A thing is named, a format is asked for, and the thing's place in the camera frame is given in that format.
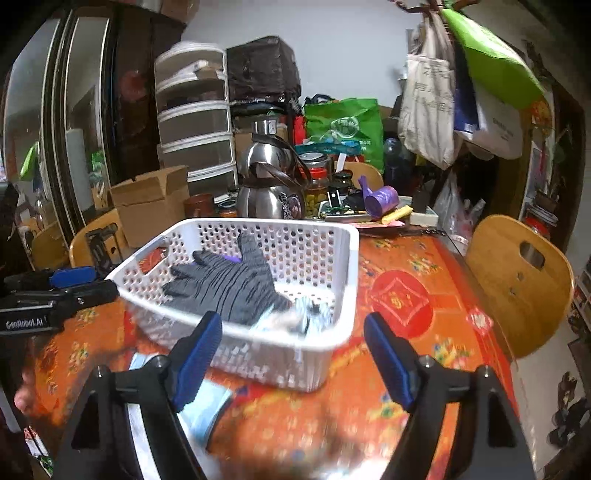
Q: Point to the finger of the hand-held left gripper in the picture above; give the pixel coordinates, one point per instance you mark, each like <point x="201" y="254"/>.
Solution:
<point x="71" y="277"/>
<point x="87" y="293"/>

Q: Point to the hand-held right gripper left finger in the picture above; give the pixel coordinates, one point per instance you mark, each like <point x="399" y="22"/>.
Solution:
<point x="198" y="360"/>

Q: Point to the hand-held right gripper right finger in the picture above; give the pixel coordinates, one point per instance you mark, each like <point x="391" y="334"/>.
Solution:
<point x="390" y="360"/>

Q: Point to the grey striped knit glove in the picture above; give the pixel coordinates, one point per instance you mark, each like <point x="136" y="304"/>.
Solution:
<point x="231" y="286"/>

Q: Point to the white perforated plastic basket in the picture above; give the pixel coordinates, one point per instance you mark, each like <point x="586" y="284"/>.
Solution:
<point x="314" y="258"/>

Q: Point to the person's left hand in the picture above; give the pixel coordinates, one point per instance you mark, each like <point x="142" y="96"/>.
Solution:
<point x="25" y="392"/>

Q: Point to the wooden chair with rounded slot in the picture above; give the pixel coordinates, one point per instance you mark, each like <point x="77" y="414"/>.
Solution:
<point x="517" y="295"/>
<point x="78" y="249"/>

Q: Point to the clear plastic bag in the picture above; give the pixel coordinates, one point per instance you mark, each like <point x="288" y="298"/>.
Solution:
<point x="203" y="406"/>

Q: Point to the red floral tablecloth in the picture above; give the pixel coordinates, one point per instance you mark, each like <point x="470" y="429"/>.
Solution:
<point x="406" y="300"/>

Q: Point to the brown cardboard box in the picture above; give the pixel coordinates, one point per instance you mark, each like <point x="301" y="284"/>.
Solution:
<point x="147" y="207"/>

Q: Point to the dark glass-door cabinet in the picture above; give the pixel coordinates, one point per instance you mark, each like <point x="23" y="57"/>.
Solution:
<point x="83" y="115"/>

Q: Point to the glass jar of green olives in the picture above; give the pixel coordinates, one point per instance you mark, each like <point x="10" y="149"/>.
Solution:
<point x="316" y="184"/>

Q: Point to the white plastic drawer tower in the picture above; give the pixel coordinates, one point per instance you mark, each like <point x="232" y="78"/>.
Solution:
<point x="194" y="124"/>

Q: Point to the dark plastic bottle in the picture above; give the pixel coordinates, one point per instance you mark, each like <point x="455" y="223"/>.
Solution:
<point x="396" y="161"/>

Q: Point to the steel kettle with tall lid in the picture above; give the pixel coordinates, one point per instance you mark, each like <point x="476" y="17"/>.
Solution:
<point x="268" y="152"/>

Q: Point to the potted plant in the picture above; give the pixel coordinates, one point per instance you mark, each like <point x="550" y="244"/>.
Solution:
<point x="551" y="184"/>

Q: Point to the green shopping bag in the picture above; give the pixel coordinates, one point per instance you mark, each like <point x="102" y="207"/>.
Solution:
<point x="344" y="124"/>

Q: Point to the white hanging bag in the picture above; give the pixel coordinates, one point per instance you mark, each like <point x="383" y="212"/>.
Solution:
<point x="498" y="129"/>

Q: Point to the beige canvas tote bag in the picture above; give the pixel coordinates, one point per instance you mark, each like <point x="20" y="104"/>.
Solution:
<point x="427" y="106"/>

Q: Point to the dark blue hanging bag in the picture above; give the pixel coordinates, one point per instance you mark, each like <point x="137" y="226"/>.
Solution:
<point x="464" y="92"/>

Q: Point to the dark wrapped box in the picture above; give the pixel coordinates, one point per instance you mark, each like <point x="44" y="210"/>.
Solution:
<point x="263" y="69"/>

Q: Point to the bright green hanging bag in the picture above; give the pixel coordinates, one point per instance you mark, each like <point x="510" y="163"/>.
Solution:
<point x="494" y="60"/>

